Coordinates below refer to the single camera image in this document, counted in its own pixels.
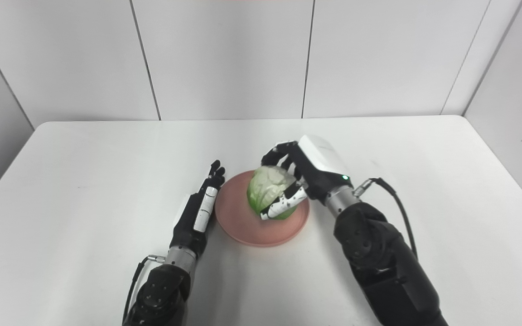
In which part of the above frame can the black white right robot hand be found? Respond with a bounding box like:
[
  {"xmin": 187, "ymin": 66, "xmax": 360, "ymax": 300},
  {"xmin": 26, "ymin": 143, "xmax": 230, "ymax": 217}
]
[{"xmin": 260, "ymin": 134, "xmax": 354, "ymax": 221}]

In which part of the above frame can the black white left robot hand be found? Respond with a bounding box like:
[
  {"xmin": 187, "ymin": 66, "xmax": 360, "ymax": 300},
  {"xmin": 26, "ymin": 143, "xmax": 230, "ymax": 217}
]
[{"xmin": 169, "ymin": 159, "xmax": 226, "ymax": 259}]

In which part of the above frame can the pink round plate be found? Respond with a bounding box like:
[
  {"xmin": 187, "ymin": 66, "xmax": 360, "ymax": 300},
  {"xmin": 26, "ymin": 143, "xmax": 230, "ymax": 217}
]
[{"xmin": 214, "ymin": 170, "xmax": 310, "ymax": 248}]

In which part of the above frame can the green white cabbage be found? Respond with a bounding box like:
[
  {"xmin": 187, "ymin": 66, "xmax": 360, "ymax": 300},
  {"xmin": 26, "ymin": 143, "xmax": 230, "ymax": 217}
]
[{"xmin": 246, "ymin": 165, "xmax": 299, "ymax": 221}]

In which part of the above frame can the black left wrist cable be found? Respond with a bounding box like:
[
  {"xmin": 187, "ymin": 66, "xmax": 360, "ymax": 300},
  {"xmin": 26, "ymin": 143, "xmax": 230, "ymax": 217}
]
[{"xmin": 123, "ymin": 254, "xmax": 166, "ymax": 324}]

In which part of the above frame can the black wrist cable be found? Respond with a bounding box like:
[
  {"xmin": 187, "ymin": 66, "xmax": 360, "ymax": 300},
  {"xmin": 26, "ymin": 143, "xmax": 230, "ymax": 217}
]
[
  {"xmin": 123, "ymin": 254, "xmax": 166, "ymax": 324},
  {"xmin": 353, "ymin": 177, "xmax": 419, "ymax": 261}
]

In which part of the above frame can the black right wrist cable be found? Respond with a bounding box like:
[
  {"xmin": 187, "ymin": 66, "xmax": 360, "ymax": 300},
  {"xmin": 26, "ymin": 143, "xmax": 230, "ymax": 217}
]
[{"xmin": 353, "ymin": 177, "xmax": 419, "ymax": 261}]

